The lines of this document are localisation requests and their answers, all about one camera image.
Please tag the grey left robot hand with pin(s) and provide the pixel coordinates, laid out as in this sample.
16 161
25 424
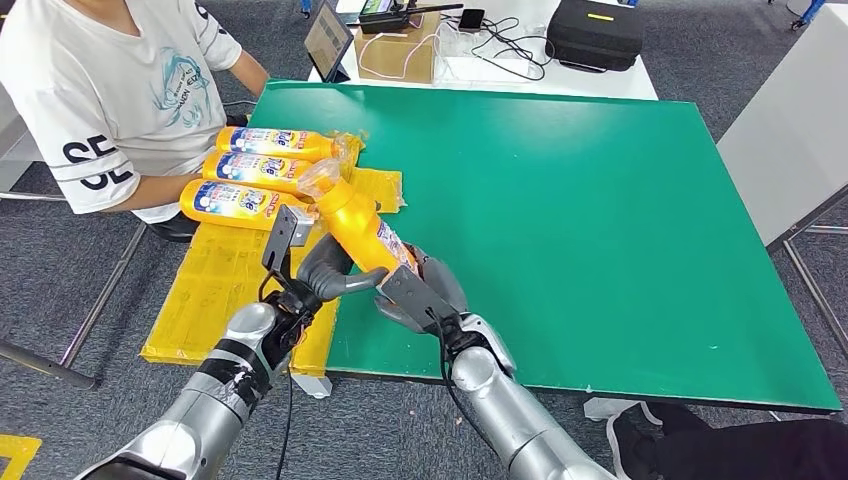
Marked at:
324 272

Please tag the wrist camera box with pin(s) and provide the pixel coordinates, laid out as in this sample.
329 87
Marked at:
414 295
285 235

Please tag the white table foot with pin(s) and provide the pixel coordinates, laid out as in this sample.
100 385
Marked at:
609 408
311 387

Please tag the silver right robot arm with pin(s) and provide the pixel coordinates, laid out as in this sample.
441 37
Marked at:
510 411

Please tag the metal table frame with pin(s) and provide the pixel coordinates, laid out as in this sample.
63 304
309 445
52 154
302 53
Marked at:
828 230
46 368

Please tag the grey side table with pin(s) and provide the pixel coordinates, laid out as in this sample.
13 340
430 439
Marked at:
788 132
10 152

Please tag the orange detergent bottle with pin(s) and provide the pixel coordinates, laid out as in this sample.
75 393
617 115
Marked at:
252 169
358 225
318 146
225 202

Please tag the white table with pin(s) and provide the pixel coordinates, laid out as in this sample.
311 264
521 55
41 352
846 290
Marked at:
596 85

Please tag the brown cardboard box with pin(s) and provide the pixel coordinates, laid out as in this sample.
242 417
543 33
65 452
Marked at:
391 61

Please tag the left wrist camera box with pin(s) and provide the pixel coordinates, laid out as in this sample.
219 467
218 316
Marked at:
285 235

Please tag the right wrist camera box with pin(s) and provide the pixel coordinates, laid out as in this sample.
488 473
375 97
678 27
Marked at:
414 295

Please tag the black smartphone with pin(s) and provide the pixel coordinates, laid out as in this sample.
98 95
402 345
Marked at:
471 20

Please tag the black carrying case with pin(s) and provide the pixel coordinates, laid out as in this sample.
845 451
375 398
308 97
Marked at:
596 36

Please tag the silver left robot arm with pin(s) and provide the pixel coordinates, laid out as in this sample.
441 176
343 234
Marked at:
218 397

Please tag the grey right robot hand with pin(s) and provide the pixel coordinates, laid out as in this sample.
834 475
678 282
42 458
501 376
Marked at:
447 281

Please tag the yellow taped cardboard mat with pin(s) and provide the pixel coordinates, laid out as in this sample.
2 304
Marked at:
212 291

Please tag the blue metal leg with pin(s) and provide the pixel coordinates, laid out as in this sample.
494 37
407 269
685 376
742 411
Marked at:
307 6
811 8

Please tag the clear plastic box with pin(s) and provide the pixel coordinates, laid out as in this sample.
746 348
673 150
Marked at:
477 67

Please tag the dark tablet computer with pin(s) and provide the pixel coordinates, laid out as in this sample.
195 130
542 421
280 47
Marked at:
328 36

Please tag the black radio with antenna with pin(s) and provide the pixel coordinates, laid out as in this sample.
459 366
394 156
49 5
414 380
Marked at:
383 21

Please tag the person's right forearm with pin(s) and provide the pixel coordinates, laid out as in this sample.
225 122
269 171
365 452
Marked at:
146 193

